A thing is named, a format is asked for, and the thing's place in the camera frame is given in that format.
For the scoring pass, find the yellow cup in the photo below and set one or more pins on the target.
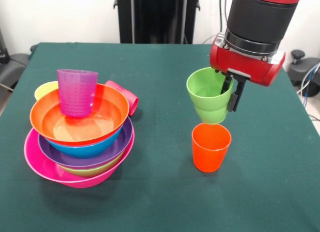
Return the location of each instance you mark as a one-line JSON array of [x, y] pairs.
[[43, 90]]

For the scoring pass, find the orange bowl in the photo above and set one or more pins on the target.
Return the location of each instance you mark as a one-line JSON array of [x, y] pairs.
[[110, 111]]

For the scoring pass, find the black equipment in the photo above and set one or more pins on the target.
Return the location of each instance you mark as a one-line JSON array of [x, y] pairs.
[[17, 61]]

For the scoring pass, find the dark green tablecloth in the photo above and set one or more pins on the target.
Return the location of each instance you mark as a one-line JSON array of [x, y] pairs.
[[262, 192]]

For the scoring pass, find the green cup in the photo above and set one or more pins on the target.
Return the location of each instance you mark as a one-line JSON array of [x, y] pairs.
[[205, 84], [210, 115]]

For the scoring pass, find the orange cup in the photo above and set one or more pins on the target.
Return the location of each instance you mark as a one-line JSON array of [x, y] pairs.
[[210, 156]]

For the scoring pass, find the purple cup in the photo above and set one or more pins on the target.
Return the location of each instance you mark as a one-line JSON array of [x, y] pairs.
[[76, 94]]

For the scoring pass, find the pink bowl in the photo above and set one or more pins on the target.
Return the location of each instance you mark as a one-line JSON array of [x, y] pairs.
[[37, 159]]

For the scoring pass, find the blue bowl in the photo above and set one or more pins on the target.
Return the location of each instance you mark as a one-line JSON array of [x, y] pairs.
[[87, 150]]

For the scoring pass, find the red cup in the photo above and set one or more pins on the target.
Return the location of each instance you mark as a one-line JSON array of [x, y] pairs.
[[132, 101]]

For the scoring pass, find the green bowl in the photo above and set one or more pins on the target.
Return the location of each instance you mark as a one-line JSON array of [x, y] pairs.
[[87, 172]]

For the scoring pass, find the purple bowl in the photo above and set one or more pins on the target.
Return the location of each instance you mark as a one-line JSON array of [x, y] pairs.
[[125, 139]]

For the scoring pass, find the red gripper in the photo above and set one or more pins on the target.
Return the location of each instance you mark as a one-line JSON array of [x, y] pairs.
[[245, 66]]

